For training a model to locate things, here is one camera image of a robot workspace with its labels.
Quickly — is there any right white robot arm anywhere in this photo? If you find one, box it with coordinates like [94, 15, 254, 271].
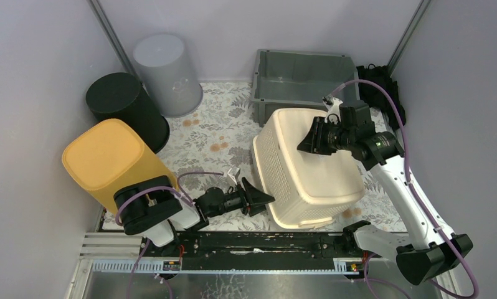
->
[297, 101, 473, 285]

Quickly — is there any black ribbed plastic bin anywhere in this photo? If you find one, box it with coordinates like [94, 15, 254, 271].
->
[85, 72, 170, 153]

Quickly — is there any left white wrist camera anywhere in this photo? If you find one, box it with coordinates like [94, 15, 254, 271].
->
[225, 166, 240, 187]

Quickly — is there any grey plastic tray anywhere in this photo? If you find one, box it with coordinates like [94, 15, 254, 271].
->
[251, 49, 359, 127]

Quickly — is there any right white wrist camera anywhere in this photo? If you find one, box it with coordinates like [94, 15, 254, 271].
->
[323, 95, 343, 122]

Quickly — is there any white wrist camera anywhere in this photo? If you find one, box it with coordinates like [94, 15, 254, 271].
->
[323, 95, 343, 122]
[225, 166, 240, 187]

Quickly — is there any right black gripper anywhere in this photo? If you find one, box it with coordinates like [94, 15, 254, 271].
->
[296, 116, 354, 156]

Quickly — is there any aluminium cable duct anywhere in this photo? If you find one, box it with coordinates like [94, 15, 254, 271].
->
[92, 259, 363, 276]

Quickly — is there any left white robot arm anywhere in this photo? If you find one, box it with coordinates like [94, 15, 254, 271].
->
[113, 176, 275, 256]

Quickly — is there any yellow perforated plastic basket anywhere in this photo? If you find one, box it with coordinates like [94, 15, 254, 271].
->
[62, 118, 179, 214]

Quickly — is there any black cloth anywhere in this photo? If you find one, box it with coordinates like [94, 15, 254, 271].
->
[356, 63, 407, 131]

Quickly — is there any cream perforated plastic basket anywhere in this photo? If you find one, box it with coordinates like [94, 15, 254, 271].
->
[252, 108, 365, 229]

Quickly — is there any large grey plastic bin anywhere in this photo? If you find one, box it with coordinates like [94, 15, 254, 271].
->
[133, 34, 203, 118]

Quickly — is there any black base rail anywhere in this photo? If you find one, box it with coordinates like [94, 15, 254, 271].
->
[144, 231, 367, 263]

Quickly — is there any floral patterned table mat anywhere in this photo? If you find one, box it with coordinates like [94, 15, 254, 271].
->
[158, 82, 406, 232]

